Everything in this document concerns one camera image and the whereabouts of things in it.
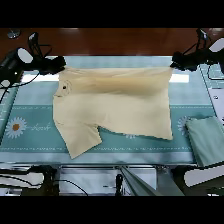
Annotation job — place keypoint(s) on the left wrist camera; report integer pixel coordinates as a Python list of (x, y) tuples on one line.
[(33, 40)]

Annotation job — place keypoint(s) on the silver frame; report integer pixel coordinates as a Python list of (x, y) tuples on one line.
[(140, 183)]

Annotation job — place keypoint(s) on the beige T-shirt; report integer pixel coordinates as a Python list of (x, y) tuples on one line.
[(116, 103)]

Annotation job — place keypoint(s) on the green garment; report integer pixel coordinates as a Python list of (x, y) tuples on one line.
[(208, 140)]

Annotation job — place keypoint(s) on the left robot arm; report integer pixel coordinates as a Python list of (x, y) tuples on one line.
[(13, 63)]

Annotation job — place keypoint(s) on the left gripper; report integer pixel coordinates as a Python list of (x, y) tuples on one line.
[(56, 65)]

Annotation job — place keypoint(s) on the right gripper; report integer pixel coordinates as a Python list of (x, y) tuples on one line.
[(183, 61)]

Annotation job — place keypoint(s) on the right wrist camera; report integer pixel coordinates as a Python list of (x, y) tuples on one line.
[(202, 36)]

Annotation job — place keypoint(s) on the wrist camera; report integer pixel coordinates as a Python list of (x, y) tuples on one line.
[(202, 36), (33, 40)]

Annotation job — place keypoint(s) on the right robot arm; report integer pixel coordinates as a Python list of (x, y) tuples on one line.
[(213, 53)]

